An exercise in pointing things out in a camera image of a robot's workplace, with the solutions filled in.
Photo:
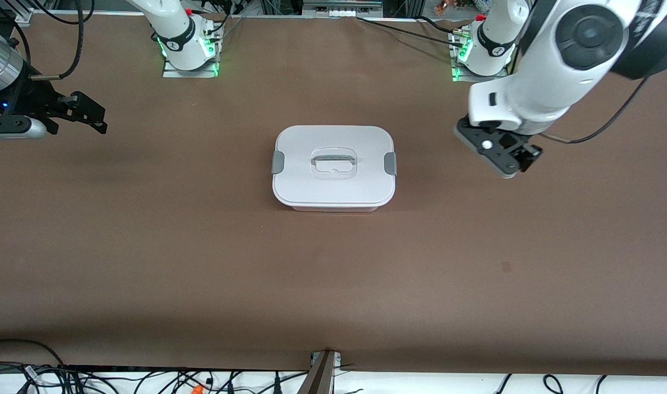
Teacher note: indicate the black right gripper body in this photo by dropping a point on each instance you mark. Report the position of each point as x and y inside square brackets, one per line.
[31, 100]

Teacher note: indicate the white box lid grey clips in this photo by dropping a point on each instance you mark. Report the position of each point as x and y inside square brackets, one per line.
[333, 186]

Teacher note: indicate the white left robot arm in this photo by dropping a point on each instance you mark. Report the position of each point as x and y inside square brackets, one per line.
[535, 93]

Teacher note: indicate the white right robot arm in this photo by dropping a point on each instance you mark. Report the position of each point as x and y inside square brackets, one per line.
[174, 22]

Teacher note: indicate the pink plastic storage box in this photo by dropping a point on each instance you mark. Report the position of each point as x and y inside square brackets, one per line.
[333, 209]

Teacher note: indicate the copper coloured object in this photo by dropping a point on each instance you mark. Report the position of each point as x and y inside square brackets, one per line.
[441, 6]

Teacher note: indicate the white power strip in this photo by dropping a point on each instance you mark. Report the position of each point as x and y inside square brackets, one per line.
[341, 10]

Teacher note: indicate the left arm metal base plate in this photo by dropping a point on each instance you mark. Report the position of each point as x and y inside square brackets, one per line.
[475, 80]

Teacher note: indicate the aluminium frame profile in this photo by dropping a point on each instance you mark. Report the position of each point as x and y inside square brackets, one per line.
[24, 16]

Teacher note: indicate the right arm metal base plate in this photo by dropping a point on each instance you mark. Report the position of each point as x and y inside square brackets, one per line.
[188, 74]

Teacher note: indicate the grey metal bracket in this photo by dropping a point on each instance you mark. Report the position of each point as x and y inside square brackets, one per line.
[321, 377]

